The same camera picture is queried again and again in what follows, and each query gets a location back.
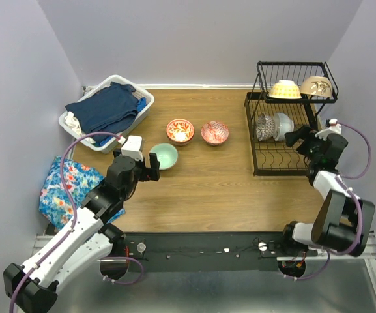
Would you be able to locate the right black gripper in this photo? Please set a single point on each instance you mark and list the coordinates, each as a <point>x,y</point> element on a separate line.
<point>292,136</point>

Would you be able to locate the blue floral fabric bag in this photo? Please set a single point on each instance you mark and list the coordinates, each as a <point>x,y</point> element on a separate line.
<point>56,201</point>

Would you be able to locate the orange floral pattern bowl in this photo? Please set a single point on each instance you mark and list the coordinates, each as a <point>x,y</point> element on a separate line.
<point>179,126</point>

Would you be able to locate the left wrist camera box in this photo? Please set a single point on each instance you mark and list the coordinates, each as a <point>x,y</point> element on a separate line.
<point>133,148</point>

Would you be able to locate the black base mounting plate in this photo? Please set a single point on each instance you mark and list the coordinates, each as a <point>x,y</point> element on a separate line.
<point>207,251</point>

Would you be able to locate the white crumpled cloth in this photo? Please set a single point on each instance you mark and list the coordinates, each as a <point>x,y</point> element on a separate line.
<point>72,122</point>

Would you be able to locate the dark blue folded garment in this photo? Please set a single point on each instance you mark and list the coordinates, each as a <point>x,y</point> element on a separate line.
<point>113,109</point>

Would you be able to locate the blue zigzag pattern bowl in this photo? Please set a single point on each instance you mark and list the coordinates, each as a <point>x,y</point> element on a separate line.
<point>214,133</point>

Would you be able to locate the beige bowl brown leaf pattern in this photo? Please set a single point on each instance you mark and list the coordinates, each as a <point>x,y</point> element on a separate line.
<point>316,86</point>

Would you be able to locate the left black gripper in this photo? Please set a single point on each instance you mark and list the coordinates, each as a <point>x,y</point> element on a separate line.
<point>149,173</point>

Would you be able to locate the black two-tier dish rack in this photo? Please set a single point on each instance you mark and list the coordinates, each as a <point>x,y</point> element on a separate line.
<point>272,158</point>

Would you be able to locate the celadon green bowl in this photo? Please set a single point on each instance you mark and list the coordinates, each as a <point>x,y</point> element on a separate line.
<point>167,155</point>

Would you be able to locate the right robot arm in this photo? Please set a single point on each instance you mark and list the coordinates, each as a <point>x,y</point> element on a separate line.
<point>344,220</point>

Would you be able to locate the brown lattice pattern bowl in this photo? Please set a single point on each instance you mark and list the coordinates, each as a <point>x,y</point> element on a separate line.
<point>265,127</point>

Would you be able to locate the yellow patterned bowl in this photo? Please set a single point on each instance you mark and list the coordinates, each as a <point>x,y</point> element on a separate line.
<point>285,89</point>

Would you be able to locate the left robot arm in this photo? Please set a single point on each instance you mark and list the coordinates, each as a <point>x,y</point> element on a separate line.
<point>89,236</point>

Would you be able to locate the white ribbed bowl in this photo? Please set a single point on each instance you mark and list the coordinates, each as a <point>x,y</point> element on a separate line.
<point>283,125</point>

